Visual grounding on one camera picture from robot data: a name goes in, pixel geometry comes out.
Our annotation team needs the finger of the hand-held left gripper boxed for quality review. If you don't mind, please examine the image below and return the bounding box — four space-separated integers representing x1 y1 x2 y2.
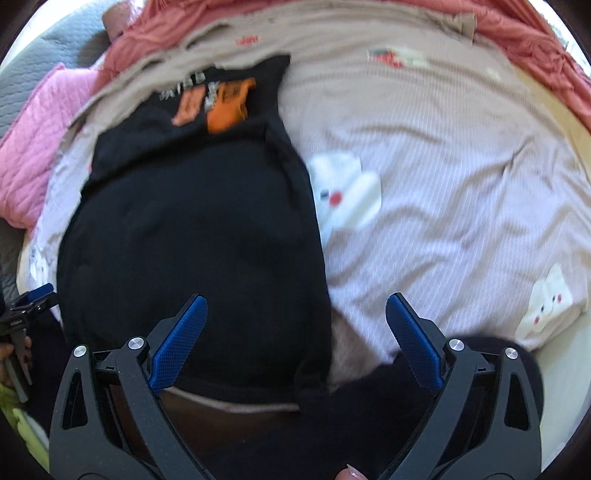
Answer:
18 283 57 315

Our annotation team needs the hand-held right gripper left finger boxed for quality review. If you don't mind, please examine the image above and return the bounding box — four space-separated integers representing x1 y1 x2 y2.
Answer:
48 293 209 480

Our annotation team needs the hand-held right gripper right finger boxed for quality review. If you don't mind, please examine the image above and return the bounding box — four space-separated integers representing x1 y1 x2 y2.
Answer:
385 292 543 480

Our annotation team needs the black t-shirt orange print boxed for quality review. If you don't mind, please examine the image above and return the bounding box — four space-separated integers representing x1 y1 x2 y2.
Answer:
55 54 334 412

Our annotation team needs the person's left hand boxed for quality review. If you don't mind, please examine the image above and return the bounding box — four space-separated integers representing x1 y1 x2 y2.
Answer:
0 338 33 389

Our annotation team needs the person's right hand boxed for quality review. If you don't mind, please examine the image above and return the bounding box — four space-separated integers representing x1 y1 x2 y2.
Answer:
335 452 366 480

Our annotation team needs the brown bed edge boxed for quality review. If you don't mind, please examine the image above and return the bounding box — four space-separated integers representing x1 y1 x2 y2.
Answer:
106 387 301 462

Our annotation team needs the person's leg in dark trousers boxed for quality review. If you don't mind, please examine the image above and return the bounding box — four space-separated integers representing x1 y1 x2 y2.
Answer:
217 337 546 480

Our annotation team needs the light green cloth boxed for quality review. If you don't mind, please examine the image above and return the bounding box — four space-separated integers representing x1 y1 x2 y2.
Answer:
0 383 51 467

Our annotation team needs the pink quilted pillow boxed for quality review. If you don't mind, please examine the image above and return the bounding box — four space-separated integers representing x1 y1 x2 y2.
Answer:
0 62 100 229

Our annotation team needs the printed cartoon blanket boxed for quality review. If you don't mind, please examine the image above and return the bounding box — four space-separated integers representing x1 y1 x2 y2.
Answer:
28 0 587 365

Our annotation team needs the grey quilted headboard cover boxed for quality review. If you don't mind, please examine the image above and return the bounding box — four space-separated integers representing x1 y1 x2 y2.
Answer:
0 0 112 139

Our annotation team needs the mauve small pillow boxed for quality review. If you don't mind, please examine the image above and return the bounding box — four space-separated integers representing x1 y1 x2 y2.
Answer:
102 0 139 40

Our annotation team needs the salmon red duvet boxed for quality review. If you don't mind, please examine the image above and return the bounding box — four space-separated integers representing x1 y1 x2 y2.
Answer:
99 0 591 121

